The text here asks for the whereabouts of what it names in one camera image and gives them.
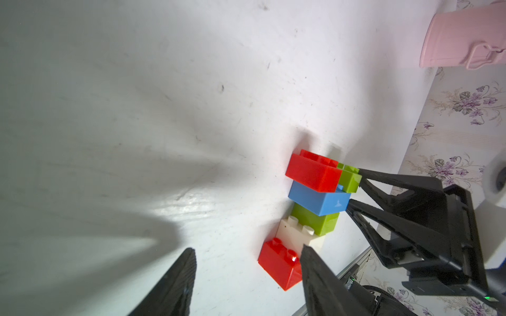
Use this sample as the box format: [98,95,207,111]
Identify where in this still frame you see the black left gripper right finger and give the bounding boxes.
[300,246,376,316]

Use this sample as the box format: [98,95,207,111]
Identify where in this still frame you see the lime green lego brick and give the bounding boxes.
[291,204,339,236]

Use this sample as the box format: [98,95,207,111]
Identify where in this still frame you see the pink pen cup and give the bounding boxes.
[419,1,505,71]

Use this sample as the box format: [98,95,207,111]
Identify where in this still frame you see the blue lego brick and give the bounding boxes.
[289,181,351,216]

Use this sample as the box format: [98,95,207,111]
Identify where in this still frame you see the white lego brick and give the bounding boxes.
[275,215,325,257]

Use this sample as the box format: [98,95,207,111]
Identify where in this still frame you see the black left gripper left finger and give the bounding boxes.
[129,248,197,316]

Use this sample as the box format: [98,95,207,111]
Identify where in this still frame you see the red lego brick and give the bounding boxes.
[285,150,343,193]
[258,238,303,291]

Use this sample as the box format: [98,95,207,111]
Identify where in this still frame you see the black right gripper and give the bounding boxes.
[347,169,505,306]

